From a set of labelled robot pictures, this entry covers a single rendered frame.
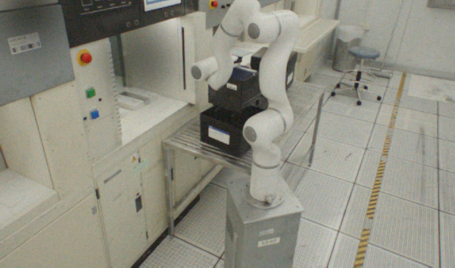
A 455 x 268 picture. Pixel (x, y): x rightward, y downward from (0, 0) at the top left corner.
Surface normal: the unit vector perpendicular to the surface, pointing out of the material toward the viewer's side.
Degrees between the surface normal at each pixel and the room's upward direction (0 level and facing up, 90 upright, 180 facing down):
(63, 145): 90
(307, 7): 90
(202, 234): 0
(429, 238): 0
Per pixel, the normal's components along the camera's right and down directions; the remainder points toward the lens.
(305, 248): 0.03, -0.88
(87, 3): 0.88, 0.25
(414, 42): -0.47, 0.40
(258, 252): 0.29, 0.46
